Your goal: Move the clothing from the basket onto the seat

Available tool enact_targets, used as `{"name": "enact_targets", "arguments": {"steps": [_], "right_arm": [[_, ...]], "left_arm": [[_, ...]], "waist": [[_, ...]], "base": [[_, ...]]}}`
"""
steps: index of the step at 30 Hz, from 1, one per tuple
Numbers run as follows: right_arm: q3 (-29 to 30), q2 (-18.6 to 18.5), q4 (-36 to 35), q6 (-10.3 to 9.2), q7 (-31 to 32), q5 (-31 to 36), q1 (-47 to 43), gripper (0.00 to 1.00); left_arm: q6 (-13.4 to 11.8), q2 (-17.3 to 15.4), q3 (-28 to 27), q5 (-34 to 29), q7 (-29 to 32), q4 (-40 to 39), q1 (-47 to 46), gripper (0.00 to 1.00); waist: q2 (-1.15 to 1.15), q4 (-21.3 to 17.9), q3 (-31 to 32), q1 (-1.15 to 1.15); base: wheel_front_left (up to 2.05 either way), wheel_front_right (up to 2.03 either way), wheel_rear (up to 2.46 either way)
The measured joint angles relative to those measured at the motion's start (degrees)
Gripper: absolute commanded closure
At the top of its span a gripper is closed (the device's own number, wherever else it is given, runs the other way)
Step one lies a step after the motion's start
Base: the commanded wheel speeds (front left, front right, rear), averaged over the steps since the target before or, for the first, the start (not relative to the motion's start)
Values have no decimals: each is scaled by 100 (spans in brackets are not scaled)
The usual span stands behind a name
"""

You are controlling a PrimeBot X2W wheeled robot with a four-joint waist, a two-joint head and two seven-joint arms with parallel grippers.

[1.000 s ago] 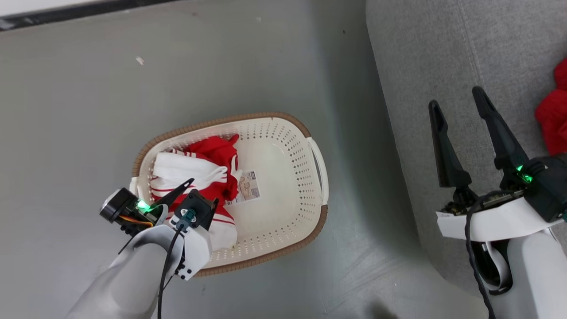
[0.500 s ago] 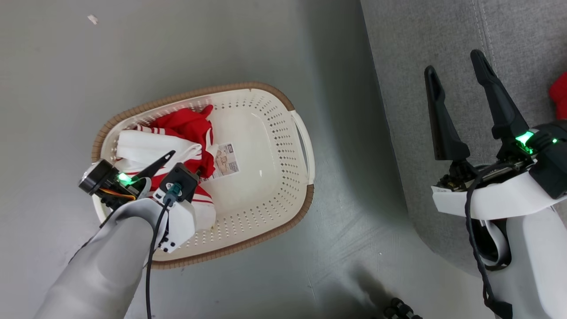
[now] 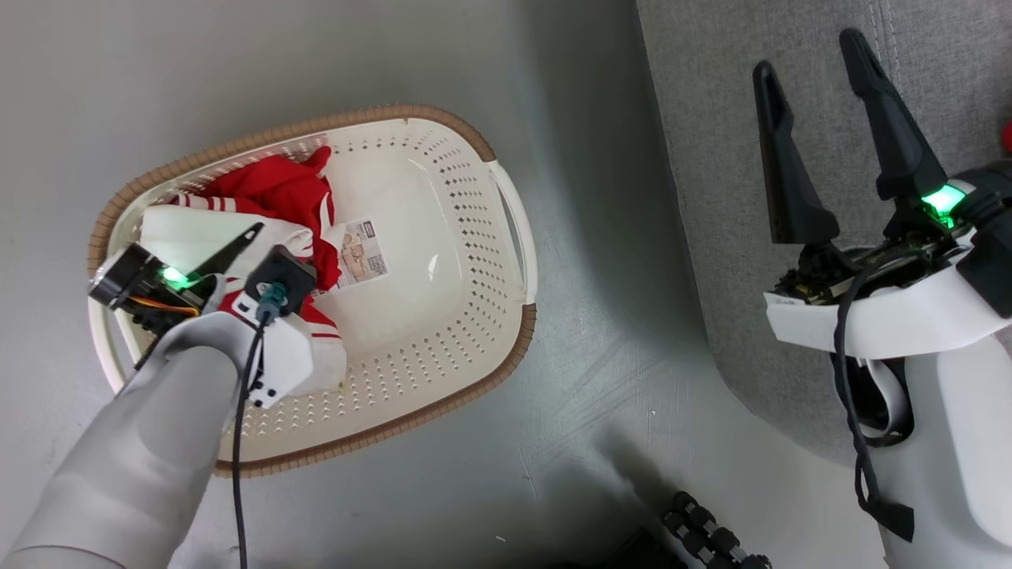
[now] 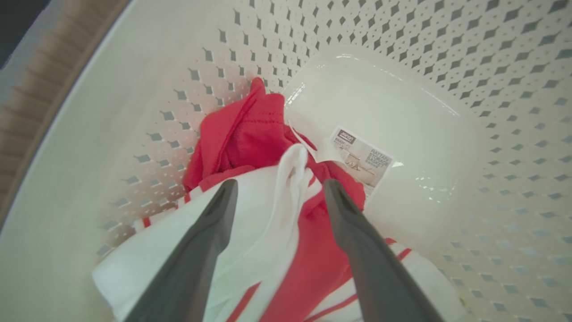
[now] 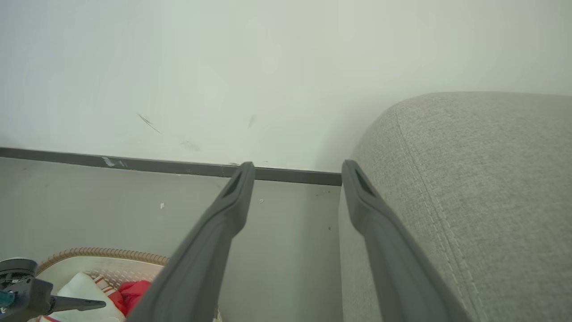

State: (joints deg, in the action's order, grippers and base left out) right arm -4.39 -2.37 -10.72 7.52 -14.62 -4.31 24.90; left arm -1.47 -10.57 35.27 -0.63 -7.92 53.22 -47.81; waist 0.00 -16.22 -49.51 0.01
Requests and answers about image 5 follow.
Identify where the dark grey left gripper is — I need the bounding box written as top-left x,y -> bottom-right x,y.
0,258 -> 107,322

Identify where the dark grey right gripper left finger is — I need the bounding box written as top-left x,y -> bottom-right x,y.
126,162 -> 256,322

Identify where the pale white cloth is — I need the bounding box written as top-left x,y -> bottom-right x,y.
45,272 -> 126,322

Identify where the red basketball jersey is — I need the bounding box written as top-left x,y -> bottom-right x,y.
109,280 -> 152,316

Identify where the grey fabric sofa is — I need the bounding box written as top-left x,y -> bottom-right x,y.
338,92 -> 572,322

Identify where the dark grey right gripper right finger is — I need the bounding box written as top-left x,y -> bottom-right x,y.
342,160 -> 471,322

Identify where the cream perforated laundry basket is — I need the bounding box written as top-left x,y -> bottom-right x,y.
35,247 -> 171,322

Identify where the dark grey baseboard strip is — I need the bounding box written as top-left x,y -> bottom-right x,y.
0,147 -> 343,186

